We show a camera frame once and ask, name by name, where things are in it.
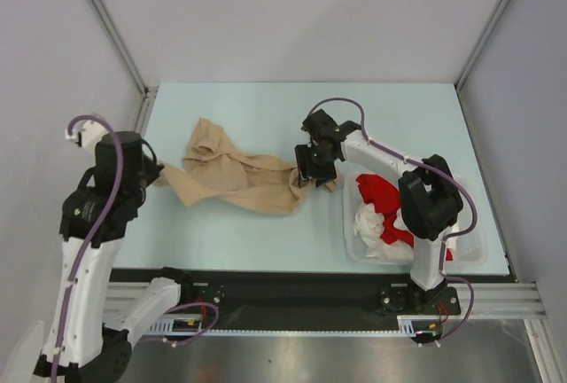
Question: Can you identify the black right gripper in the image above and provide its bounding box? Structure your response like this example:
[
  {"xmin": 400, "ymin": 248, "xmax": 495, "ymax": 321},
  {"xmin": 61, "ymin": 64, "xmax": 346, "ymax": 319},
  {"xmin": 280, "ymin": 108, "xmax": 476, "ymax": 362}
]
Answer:
[{"xmin": 295, "ymin": 143, "xmax": 337, "ymax": 188}]

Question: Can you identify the beige t shirt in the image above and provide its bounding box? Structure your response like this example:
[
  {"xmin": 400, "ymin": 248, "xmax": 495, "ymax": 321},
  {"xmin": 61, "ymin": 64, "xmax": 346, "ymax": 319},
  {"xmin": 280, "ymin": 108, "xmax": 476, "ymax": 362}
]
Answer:
[{"xmin": 153, "ymin": 118, "xmax": 315, "ymax": 215}]

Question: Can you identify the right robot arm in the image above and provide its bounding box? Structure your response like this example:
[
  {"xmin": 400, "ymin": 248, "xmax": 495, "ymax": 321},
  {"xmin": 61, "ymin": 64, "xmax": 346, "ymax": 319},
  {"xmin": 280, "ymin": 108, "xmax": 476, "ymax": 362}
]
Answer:
[{"xmin": 295, "ymin": 109, "xmax": 463, "ymax": 313}]

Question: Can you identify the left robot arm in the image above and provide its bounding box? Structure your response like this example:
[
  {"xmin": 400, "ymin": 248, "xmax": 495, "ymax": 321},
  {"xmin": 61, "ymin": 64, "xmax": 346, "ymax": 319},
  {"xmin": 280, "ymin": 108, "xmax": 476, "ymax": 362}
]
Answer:
[{"xmin": 33, "ymin": 131, "xmax": 196, "ymax": 382}]

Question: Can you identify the red t shirt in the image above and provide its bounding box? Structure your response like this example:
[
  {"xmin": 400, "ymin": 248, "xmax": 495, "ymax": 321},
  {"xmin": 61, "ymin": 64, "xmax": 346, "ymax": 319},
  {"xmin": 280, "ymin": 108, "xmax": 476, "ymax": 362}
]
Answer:
[{"xmin": 355, "ymin": 174, "xmax": 455, "ymax": 262}]

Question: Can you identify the white t shirt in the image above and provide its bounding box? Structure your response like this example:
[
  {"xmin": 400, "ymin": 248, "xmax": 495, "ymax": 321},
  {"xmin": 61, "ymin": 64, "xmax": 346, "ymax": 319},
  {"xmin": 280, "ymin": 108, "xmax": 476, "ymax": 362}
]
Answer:
[{"xmin": 352, "ymin": 203, "xmax": 462, "ymax": 262}]

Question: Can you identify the translucent plastic basket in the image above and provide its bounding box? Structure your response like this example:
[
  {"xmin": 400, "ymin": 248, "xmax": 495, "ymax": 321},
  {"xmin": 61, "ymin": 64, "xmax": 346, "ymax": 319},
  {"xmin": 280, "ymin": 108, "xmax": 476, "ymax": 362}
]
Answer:
[{"xmin": 342, "ymin": 172, "xmax": 487, "ymax": 266}]

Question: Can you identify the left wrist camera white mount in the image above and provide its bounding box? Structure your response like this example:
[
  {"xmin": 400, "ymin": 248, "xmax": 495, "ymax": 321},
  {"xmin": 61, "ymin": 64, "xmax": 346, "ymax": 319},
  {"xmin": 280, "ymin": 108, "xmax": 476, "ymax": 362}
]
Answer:
[{"xmin": 65, "ymin": 115, "xmax": 108, "ymax": 154}]

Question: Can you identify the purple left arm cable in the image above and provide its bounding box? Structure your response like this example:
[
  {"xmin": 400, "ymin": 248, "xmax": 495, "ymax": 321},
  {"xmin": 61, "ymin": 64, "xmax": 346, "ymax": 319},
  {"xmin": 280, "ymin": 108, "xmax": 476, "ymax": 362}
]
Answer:
[{"xmin": 48, "ymin": 114, "xmax": 221, "ymax": 379}]

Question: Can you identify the left aluminium frame post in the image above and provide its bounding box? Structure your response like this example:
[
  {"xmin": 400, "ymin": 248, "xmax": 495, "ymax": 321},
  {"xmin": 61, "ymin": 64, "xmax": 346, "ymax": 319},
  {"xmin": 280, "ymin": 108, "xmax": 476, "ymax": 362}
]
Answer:
[{"xmin": 61, "ymin": 0, "xmax": 159, "ymax": 100}]

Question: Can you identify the aluminium frame post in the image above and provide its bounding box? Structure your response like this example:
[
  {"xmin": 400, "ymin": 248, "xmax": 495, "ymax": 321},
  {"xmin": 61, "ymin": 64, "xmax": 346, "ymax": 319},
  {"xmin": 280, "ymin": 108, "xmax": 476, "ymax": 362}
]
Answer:
[
  {"xmin": 61, "ymin": 0, "xmax": 159, "ymax": 100},
  {"xmin": 454, "ymin": 0, "xmax": 537, "ymax": 91}
]

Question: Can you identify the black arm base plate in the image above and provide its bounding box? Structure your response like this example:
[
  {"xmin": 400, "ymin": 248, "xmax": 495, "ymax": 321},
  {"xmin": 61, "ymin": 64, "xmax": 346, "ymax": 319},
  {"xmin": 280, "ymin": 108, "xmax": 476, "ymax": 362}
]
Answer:
[{"xmin": 110, "ymin": 268, "xmax": 462, "ymax": 319}]

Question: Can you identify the slotted cable duct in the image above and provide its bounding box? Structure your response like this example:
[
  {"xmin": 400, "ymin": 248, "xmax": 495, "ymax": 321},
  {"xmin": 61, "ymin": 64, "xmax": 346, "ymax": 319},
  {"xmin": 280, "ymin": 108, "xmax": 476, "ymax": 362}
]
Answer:
[{"xmin": 144, "ymin": 317, "xmax": 440, "ymax": 339}]

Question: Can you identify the aluminium front rail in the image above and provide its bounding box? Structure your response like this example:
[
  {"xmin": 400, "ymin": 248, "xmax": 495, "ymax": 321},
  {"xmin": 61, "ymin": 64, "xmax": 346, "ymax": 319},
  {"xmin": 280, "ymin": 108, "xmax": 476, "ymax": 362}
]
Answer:
[{"xmin": 104, "ymin": 282, "xmax": 547, "ymax": 320}]

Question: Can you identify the right aluminium frame post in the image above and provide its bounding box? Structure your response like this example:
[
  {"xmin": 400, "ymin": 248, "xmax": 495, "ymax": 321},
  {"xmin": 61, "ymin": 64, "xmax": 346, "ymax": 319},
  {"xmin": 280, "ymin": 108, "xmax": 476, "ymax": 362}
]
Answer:
[{"xmin": 454, "ymin": 0, "xmax": 537, "ymax": 91}]

